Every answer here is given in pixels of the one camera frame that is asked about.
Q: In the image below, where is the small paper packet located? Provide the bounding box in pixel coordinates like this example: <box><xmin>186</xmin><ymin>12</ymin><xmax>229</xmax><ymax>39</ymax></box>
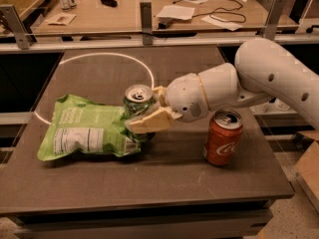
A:
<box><xmin>46</xmin><ymin>13</ymin><xmax>77</xmax><ymax>26</ymax></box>

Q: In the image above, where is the middle metal bracket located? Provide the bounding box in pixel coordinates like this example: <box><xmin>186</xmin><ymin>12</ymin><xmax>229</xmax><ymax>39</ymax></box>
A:
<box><xmin>140</xmin><ymin>1</ymin><xmax>153</xmax><ymax>46</ymax></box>

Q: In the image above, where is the wooden back desk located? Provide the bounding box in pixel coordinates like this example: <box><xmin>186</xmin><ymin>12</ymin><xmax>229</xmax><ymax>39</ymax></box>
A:
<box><xmin>34</xmin><ymin>0</ymin><xmax>268</xmax><ymax>36</ymax></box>

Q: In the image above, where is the black mouse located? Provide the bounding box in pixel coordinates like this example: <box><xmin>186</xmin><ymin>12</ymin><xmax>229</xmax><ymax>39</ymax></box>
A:
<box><xmin>101</xmin><ymin>0</ymin><xmax>118</xmax><ymax>8</ymax></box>

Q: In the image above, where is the black cable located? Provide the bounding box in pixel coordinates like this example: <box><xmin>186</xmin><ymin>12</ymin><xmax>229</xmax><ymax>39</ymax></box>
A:
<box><xmin>172</xmin><ymin>0</ymin><xmax>247</xmax><ymax>24</ymax></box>

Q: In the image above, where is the green jalapeno chip bag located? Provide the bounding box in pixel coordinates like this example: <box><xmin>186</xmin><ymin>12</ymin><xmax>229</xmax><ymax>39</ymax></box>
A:
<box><xmin>37</xmin><ymin>95</ymin><xmax>141</xmax><ymax>161</ymax></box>

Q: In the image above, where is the green soda can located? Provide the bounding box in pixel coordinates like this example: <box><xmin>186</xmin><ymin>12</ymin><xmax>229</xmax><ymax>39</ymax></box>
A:
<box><xmin>124</xmin><ymin>85</ymin><xmax>155</xmax><ymax>142</ymax></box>

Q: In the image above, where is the red coke can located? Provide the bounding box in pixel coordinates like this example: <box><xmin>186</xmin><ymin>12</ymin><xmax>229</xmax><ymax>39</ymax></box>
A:
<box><xmin>203</xmin><ymin>110</ymin><xmax>243</xmax><ymax>166</ymax></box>

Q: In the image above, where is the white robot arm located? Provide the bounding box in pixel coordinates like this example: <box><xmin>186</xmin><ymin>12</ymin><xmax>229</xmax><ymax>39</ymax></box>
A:
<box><xmin>125</xmin><ymin>38</ymin><xmax>319</xmax><ymax>133</ymax></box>

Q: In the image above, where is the clear sanitizer bottle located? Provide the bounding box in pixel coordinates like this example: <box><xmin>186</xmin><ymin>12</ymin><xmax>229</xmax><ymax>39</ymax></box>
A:
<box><xmin>250</xmin><ymin>103</ymin><xmax>268</xmax><ymax>115</ymax></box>
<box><xmin>274</xmin><ymin>99</ymin><xmax>290</xmax><ymax>112</ymax></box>

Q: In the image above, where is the white paper sheet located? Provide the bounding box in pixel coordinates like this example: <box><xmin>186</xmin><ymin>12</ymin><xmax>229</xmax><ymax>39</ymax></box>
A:
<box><xmin>157</xmin><ymin>5</ymin><xmax>194</xmax><ymax>20</ymax></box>

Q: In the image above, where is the metal bracket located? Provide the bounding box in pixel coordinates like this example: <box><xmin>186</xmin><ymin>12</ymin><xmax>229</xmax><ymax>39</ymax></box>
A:
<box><xmin>140</xmin><ymin>1</ymin><xmax>153</xmax><ymax>46</ymax></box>
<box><xmin>260</xmin><ymin>0</ymin><xmax>286</xmax><ymax>40</ymax></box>
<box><xmin>0</xmin><ymin>4</ymin><xmax>33</xmax><ymax>50</ymax></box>

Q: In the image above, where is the right metal bracket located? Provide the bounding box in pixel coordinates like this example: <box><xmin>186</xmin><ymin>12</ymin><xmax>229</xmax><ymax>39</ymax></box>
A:
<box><xmin>260</xmin><ymin>0</ymin><xmax>286</xmax><ymax>40</ymax></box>

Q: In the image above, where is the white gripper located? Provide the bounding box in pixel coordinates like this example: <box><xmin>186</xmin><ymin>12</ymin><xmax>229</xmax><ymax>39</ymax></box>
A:
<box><xmin>125</xmin><ymin>73</ymin><xmax>209</xmax><ymax>134</ymax></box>

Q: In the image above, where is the left metal bracket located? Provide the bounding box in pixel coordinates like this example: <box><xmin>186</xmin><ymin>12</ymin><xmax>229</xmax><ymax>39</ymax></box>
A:
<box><xmin>0</xmin><ymin>4</ymin><xmax>33</xmax><ymax>50</ymax></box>

